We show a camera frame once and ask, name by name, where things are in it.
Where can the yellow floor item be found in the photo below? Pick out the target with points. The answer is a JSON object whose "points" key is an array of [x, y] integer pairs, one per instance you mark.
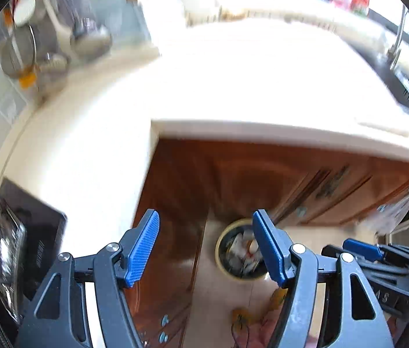
{"points": [[244, 317]]}

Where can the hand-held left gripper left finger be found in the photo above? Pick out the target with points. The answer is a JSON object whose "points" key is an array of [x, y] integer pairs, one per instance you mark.
{"points": [[142, 246]]}

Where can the steel faucet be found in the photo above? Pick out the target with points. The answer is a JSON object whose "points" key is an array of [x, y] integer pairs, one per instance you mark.
{"points": [[398, 40]]}

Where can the aluminium foil liner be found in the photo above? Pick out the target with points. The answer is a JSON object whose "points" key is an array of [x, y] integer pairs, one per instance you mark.
{"points": [[8, 246]]}

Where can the black gas stove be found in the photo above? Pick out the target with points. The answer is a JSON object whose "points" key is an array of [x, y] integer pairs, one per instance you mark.
{"points": [[45, 232]]}

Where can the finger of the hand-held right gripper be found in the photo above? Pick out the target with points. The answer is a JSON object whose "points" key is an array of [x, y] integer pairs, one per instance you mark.
{"points": [[363, 250], [331, 252]]}

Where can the white rice paddle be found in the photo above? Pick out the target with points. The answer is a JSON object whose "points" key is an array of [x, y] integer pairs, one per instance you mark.
{"points": [[25, 7]]}

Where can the steel sink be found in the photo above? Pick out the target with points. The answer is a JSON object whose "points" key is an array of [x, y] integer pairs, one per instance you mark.
{"points": [[407, 90]]}

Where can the orange plastic piece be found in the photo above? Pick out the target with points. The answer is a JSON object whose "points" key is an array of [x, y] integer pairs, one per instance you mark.
{"points": [[26, 79]]}

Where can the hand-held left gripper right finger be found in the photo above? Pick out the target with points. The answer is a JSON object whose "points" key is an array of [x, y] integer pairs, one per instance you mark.
{"points": [[269, 250]]}

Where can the metal mesh strainer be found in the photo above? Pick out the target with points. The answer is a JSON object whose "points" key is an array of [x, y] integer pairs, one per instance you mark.
{"points": [[17, 54]]}

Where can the round dark waste bin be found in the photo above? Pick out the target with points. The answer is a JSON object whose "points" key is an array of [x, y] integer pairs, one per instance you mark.
{"points": [[219, 252]]}

